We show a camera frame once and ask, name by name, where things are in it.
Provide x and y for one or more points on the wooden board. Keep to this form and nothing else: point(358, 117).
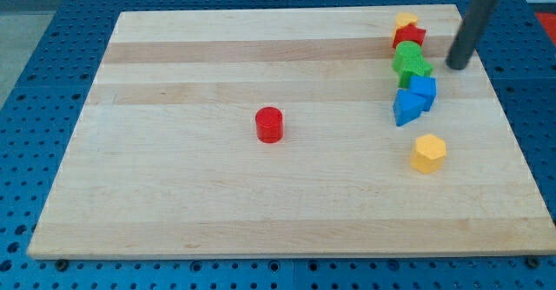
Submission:
point(164, 161)

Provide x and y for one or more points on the green circle block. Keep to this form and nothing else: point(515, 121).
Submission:
point(406, 53)

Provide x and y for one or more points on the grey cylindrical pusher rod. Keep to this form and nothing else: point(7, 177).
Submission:
point(471, 29)

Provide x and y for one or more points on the red star block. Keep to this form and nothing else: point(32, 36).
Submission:
point(410, 33)

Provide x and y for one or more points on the red cylinder block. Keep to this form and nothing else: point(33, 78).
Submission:
point(269, 124)

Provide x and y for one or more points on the blue cube block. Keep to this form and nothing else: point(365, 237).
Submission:
point(425, 87)

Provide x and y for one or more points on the green star block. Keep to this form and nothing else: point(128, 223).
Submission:
point(406, 69)

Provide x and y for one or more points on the yellow heart block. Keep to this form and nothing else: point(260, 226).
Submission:
point(403, 19)

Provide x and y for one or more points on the yellow hexagon block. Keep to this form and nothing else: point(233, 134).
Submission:
point(428, 153)

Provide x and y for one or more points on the blue triangle block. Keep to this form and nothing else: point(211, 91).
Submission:
point(407, 107)

